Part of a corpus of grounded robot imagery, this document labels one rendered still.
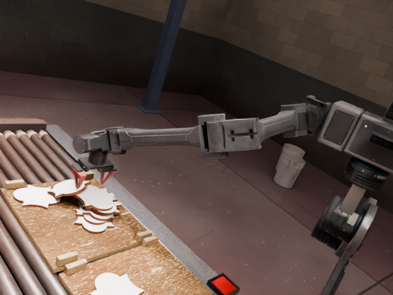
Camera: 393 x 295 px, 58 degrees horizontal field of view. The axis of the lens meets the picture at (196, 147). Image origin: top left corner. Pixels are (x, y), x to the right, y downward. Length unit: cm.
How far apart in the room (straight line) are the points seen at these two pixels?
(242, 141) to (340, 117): 54
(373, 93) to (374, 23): 99
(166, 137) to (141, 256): 40
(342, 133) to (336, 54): 471
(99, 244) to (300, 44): 557
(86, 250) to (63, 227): 12
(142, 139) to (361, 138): 73
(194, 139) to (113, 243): 46
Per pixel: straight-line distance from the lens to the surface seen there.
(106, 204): 124
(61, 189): 130
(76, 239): 117
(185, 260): 124
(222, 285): 119
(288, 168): 456
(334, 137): 134
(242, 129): 86
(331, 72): 598
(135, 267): 112
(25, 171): 151
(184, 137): 93
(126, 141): 109
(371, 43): 581
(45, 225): 121
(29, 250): 115
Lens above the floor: 167
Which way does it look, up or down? 20 degrees down
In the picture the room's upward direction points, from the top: 19 degrees clockwise
